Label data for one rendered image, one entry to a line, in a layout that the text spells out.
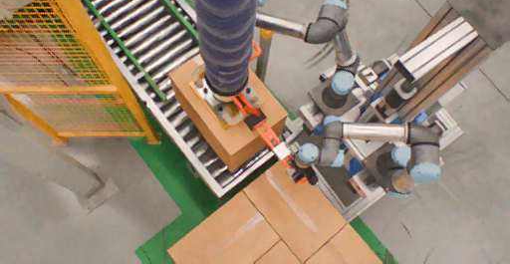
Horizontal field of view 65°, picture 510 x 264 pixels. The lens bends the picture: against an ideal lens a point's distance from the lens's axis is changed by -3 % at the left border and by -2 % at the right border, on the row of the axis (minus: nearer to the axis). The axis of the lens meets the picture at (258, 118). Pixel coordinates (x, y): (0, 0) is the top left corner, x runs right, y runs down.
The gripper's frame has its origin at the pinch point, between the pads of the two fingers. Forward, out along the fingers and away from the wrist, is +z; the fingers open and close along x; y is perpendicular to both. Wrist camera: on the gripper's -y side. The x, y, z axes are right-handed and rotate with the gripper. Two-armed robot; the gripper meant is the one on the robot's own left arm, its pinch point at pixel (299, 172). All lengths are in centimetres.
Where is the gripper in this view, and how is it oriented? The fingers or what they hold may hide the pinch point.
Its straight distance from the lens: 207.5
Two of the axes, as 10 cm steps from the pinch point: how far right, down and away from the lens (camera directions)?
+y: -6.1, -7.6, 2.3
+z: -0.6, 3.4, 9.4
